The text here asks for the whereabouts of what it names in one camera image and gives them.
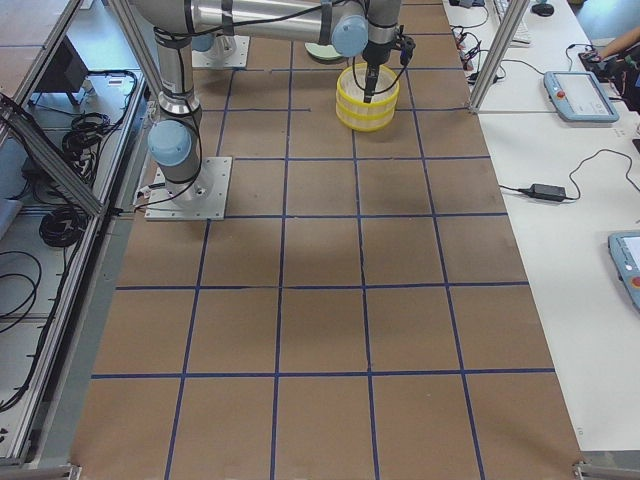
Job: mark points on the aluminium frame post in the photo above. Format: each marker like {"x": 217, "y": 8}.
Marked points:
{"x": 500, "y": 44}

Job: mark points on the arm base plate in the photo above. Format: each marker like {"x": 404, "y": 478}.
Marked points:
{"x": 205, "y": 199}
{"x": 219, "y": 52}

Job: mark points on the yellow bottom steamer layer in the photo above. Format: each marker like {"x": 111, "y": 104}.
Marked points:
{"x": 364, "y": 122}

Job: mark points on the light green plate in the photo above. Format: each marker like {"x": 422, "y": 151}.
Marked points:
{"x": 323, "y": 53}

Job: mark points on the blue teach pendant far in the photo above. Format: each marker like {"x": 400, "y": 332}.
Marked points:
{"x": 578, "y": 97}

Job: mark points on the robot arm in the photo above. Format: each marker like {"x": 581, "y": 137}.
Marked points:
{"x": 192, "y": 35}

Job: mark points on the black power adapter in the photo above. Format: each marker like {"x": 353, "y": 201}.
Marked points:
{"x": 544, "y": 192}

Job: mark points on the blue teach pendant near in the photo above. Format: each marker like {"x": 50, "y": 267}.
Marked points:
{"x": 623, "y": 248}

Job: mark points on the blue teach pendant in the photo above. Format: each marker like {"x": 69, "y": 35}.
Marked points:
{"x": 623, "y": 248}
{"x": 578, "y": 97}

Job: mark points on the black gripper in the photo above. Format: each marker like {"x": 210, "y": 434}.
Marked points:
{"x": 373, "y": 54}

